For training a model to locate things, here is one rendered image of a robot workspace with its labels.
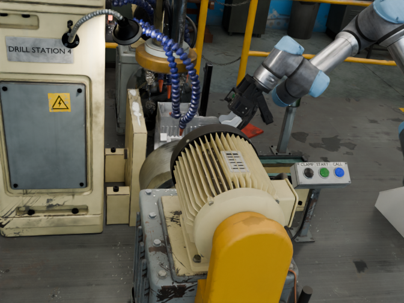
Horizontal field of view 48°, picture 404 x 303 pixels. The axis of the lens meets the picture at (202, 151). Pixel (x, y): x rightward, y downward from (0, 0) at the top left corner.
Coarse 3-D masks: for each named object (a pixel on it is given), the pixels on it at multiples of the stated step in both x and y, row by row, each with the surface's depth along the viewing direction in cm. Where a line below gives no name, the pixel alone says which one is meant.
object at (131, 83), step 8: (136, 72) 172; (144, 72) 167; (128, 80) 176; (136, 80) 167; (144, 80) 162; (128, 88) 172; (136, 88) 162; (144, 88) 161; (152, 88) 162; (184, 88) 164; (144, 96) 163; (152, 96) 163; (160, 96) 164; (184, 96) 166; (144, 104) 164; (152, 104) 162; (144, 112) 166; (152, 112) 158; (152, 120) 168; (152, 128) 169; (152, 136) 173
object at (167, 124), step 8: (160, 104) 146; (168, 104) 148; (184, 104) 149; (160, 112) 141; (168, 112) 149; (184, 112) 146; (160, 120) 141; (168, 120) 140; (176, 120) 141; (192, 120) 142; (160, 128) 142; (168, 128) 142; (176, 128) 142; (192, 128) 143
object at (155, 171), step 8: (168, 144) 124; (176, 144) 123; (152, 152) 125; (160, 152) 123; (168, 152) 121; (152, 160) 122; (160, 160) 120; (168, 160) 118; (144, 168) 124; (152, 168) 120; (160, 168) 117; (168, 168) 115; (144, 176) 122; (152, 176) 117; (160, 176) 115; (168, 176) 113; (144, 184) 120; (152, 184) 115; (160, 184) 112; (168, 184) 112
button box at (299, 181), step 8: (296, 168) 137; (304, 168) 137; (312, 168) 137; (320, 168) 138; (328, 168) 139; (344, 168) 140; (296, 176) 136; (304, 176) 136; (320, 176) 137; (328, 176) 137; (336, 176) 138; (344, 176) 139; (296, 184) 137; (304, 184) 135; (312, 184) 136; (320, 184) 136; (328, 184) 137; (336, 184) 138; (344, 184) 139
